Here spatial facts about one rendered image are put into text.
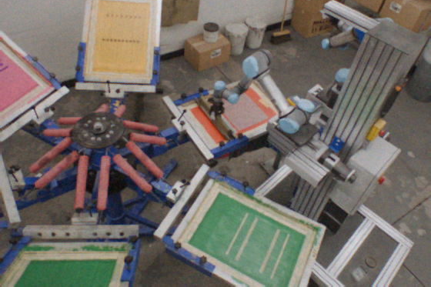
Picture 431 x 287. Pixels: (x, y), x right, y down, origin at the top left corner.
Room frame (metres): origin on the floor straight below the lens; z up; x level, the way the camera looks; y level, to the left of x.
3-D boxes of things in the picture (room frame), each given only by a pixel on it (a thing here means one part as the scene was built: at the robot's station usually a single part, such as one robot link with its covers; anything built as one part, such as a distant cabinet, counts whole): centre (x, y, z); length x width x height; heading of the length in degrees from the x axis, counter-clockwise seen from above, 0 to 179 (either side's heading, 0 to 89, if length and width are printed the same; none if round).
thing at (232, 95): (1.89, 0.00, 1.31); 0.11 x 0.11 x 0.08; 57
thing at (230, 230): (1.09, -0.09, 1.05); 1.08 x 0.61 x 0.23; 70
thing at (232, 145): (1.71, -0.05, 0.97); 0.30 x 0.05 x 0.07; 130
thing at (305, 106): (1.72, -0.47, 1.42); 0.13 x 0.12 x 0.14; 147
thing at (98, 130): (1.40, 0.76, 0.67); 0.39 x 0.39 x 1.35
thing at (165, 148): (1.80, 0.28, 0.89); 1.24 x 0.06 x 0.06; 130
